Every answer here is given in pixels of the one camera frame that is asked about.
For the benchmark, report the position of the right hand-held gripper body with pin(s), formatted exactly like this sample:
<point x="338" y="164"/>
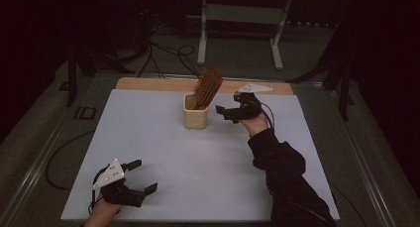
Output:
<point x="249" y="110"/>

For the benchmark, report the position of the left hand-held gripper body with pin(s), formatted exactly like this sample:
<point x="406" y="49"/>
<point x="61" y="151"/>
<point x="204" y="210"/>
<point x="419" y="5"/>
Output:
<point x="124" y="194"/>

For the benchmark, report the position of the beige square cup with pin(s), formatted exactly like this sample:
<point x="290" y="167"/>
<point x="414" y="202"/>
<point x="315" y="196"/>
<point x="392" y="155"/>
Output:
<point x="194" y="119"/>

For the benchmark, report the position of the brown wooden hairbrush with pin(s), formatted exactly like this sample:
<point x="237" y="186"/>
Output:
<point x="208" y="85"/>

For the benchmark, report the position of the person's right hand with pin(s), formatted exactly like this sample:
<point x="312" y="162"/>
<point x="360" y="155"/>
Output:
<point x="256" y="126"/>

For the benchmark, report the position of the person's left hand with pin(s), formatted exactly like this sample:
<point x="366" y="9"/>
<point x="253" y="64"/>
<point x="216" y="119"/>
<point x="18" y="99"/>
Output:
<point x="102" y="213"/>

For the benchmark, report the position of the white table mat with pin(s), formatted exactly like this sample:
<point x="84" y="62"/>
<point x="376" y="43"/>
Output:
<point x="198" y="161"/>

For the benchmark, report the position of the white metal stand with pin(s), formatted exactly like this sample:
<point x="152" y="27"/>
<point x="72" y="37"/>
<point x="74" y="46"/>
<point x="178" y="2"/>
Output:
<point x="244" y="14"/>

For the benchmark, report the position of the black stand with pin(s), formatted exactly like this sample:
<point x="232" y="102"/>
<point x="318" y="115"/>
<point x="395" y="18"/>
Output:
<point x="72" y="78"/>
<point x="343" y="88"/>

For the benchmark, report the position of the aluminium floor rail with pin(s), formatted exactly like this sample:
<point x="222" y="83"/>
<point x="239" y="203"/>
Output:
<point x="33" y="177"/>
<point x="360" y="167"/>

